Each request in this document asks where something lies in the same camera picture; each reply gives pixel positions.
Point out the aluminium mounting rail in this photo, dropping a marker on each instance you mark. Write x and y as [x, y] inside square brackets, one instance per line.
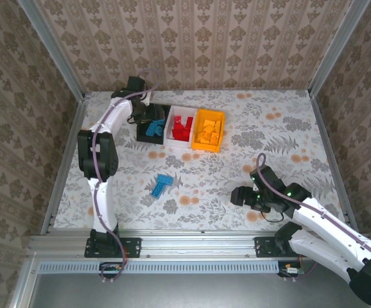
[198, 244]

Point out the aluminium frame bar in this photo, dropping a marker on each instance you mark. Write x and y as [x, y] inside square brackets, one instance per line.
[22, 288]

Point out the yellow long lego brick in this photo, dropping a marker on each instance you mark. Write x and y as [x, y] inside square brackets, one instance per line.
[209, 123]

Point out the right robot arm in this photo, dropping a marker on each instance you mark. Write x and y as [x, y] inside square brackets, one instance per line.
[326, 247]

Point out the red six-stud lego brick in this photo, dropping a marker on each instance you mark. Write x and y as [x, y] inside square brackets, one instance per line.
[178, 136]

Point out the small connector board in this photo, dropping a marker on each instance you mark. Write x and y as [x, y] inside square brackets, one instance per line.
[113, 268]
[291, 270]

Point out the aluminium frame post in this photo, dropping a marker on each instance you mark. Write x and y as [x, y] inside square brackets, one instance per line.
[337, 48]
[55, 48]

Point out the floral tablecloth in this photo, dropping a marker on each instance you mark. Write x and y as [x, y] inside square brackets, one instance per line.
[269, 128]

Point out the yellow plastic bin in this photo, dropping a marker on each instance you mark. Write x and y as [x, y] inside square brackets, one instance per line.
[204, 147]

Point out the blue long lego brick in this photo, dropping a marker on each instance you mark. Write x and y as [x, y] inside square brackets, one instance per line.
[158, 192]
[151, 129]

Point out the small red lego brick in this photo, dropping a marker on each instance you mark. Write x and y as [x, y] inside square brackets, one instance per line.
[177, 120]

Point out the red sloped lego brick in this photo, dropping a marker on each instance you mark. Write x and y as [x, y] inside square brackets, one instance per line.
[176, 128]

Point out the grey metal panel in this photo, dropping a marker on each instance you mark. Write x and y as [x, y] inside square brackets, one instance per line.
[188, 292]

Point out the small blue lego brick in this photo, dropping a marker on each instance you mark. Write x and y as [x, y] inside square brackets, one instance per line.
[160, 131]

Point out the white plastic bin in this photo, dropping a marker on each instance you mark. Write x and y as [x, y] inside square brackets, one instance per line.
[185, 110]

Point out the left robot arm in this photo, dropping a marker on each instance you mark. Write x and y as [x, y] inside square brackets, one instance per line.
[103, 205]

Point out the aluminium side rail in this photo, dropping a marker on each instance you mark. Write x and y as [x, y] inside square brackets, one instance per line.
[66, 160]
[328, 144]

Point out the black plastic bin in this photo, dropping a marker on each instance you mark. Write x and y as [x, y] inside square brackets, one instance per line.
[150, 140]

